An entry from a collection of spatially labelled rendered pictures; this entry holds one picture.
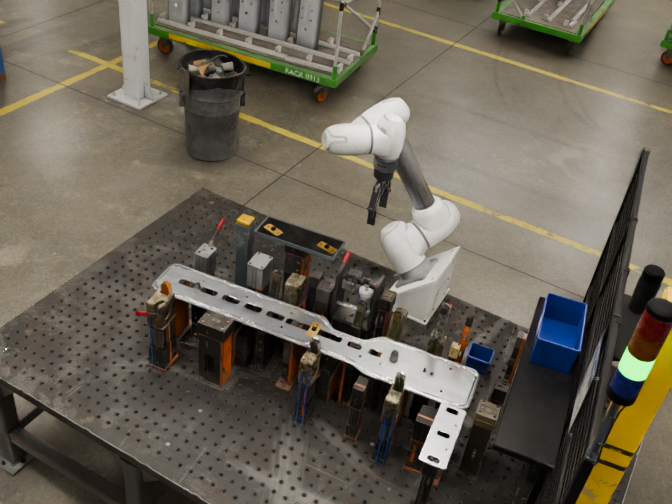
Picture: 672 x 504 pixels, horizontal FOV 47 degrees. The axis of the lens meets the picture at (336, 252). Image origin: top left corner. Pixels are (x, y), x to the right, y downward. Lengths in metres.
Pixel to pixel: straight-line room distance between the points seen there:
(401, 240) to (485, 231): 2.12
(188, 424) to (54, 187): 2.97
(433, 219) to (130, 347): 1.46
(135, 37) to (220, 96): 1.17
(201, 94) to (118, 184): 0.87
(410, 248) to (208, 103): 2.56
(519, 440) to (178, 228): 2.11
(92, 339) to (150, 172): 2.55
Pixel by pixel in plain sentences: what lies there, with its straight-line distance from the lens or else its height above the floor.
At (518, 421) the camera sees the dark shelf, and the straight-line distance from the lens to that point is 2.93.
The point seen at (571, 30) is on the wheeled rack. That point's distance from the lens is 8.86.
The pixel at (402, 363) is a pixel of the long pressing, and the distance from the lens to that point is 3.05.
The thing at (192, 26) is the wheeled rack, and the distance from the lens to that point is 7.53.
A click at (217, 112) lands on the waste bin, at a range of 5.77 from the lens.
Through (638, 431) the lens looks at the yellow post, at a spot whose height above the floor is 1.59.
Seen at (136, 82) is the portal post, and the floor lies 0.18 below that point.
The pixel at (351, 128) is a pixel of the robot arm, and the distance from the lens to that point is 2.75.
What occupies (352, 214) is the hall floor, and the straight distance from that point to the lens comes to 5.55.
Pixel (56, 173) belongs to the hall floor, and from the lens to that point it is 5.92.
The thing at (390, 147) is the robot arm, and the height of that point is 1.78.
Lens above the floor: 3.13
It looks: 37 degrees down
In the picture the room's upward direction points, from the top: 8 degrees clockwise
